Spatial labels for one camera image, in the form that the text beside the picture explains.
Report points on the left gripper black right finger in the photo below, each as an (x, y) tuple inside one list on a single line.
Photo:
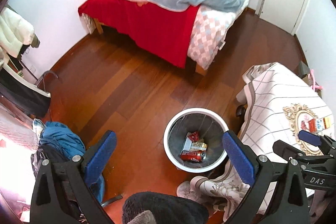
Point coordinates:
[(289, 201)]

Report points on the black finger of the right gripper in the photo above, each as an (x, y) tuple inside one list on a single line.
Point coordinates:
[(313, 138), (285, 151)]

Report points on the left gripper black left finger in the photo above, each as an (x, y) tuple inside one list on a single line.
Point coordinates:
[(49, 203)]

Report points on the blue white milk carton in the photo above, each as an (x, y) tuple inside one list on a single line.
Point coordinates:
[(319, 124)]

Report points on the red shiny snack bag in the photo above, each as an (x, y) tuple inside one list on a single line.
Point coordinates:
[(309, 126)]

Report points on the orange snack bag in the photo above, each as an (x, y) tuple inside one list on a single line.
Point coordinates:
[(198, 145)]

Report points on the red soda can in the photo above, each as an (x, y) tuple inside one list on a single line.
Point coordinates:
[(193, 156)]

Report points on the small red wrapper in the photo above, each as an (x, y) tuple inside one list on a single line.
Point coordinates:
[(194, 136)]

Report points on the white tall carton box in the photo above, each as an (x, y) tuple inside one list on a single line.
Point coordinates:
[(187, 144)]

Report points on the white round trash bin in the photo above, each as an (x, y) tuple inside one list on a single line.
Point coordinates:
[(211, 128)]

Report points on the yellow flat packet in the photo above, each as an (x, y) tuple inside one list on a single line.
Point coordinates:
[(326, 122)]

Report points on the white checked tablecloth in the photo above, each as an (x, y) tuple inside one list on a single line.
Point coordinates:
[(277, 101)]

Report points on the blue clothing pile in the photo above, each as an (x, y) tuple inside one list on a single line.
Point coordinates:
[(58, 144)]

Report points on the pink plastic hanger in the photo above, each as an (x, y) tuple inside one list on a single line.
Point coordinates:
[(316, 87)]

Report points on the brown cardboard box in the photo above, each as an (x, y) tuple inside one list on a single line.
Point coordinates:
[(303, 72)]

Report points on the black hanging garment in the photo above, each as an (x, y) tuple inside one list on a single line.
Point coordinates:
[(23, 94)]

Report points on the black fuzzy slipper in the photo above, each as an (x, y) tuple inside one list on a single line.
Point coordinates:
[(152, 207)]

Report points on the pink checked quilt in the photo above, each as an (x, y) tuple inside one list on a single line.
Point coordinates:
[(207, 37)]

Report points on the red bed sheet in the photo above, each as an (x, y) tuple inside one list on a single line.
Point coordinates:
[(164, 33)]

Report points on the white hanging jacket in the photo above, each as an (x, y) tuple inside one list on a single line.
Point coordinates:
[(16, 32)]

